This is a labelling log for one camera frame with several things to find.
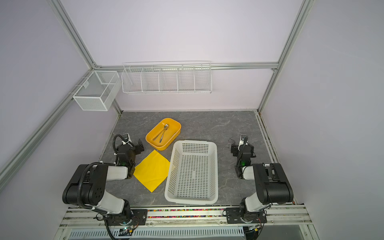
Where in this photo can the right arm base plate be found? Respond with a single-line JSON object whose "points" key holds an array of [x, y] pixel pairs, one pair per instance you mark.
{"points": [[238, 216]]}

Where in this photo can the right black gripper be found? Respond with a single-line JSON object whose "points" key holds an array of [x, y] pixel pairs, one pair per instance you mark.
{"points": [[236, 149]]}

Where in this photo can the white mesh box basket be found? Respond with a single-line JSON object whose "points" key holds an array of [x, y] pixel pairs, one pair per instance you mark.
{"points": [[98, 91]]}

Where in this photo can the yellow paper napkin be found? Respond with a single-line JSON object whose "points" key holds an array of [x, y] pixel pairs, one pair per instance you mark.
{"points": [[152, 170]]}

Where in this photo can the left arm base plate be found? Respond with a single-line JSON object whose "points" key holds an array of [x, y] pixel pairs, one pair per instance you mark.
{"points": [[138, 218]]}

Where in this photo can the yellow plastic tray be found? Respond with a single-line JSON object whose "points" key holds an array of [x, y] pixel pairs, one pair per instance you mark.
{"points": [[170, 135]]}

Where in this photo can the white wire shelf rack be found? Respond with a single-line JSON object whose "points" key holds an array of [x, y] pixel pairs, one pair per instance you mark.
{"points": [[167, 77]]}

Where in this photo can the white perforated plastic basket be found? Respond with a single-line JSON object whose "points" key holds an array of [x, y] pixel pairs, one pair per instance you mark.
{"points": [[193, 173]]}

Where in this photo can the white vent grille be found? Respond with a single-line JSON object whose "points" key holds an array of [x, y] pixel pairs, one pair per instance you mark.
{"points": [[157, 233]]}

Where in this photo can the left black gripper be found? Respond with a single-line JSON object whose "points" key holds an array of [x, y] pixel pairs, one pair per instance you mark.
{"points": [[135, 148]]}

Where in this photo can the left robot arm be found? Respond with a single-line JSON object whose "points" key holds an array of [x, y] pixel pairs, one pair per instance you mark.
{"points": [[87, 187]]}

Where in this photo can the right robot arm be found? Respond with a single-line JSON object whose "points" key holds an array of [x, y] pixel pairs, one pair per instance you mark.
{"points": [[271, 182]]}

